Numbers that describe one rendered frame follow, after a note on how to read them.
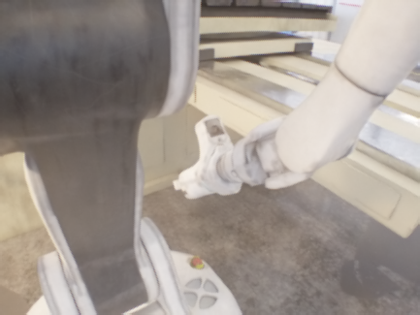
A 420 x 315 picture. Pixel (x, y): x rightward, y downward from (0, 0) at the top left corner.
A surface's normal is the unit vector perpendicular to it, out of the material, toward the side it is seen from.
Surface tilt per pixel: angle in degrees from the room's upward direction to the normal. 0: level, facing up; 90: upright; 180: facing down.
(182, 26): 91
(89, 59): 85
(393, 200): 90
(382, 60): 106
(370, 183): 90
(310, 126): 82
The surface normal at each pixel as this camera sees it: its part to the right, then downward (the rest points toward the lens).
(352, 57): -0.92, 0.17
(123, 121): 0.51, 0.72
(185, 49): 0.55, 0.47
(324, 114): -0.78, 0.15
